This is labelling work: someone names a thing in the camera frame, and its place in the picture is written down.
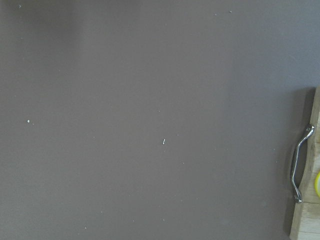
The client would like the wooden cutting board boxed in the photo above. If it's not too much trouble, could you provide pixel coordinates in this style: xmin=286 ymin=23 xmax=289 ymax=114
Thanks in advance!
xmin=289 ymin=87 xmax=320 ymax=240

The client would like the steel board handle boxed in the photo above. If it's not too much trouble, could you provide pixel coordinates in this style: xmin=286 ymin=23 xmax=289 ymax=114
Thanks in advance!
xmin=290 ymin=124 xmax=315 ymax=204

